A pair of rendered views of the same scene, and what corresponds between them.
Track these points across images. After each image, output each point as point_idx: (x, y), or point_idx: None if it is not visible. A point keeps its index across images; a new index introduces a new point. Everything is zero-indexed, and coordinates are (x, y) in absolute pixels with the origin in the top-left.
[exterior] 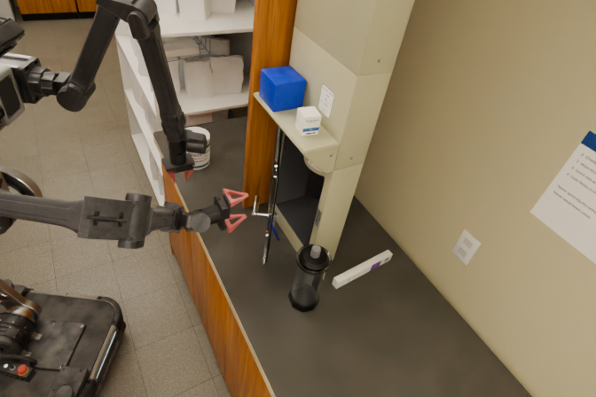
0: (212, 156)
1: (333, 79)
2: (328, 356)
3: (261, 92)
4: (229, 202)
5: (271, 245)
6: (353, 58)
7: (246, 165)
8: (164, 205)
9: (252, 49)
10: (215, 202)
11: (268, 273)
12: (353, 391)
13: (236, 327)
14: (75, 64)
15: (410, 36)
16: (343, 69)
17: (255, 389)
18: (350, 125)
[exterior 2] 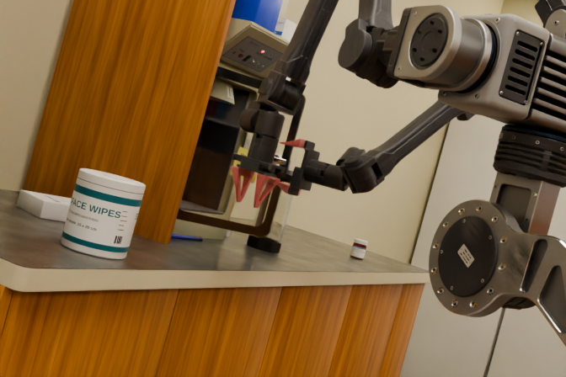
0: (58, 237)
1: None
2: (302, 252)
3: (259, 17)
4: (314, 143)
5: (214, 245)
6: None
7: (190, 153)
8: (362, 160)
9: None
10: (307, 158)
11: (255, 253)
12: (316, 252)
13: (284, 340)
14: (388, 5)
15: None
16: None
17: (305, 374)
18: None
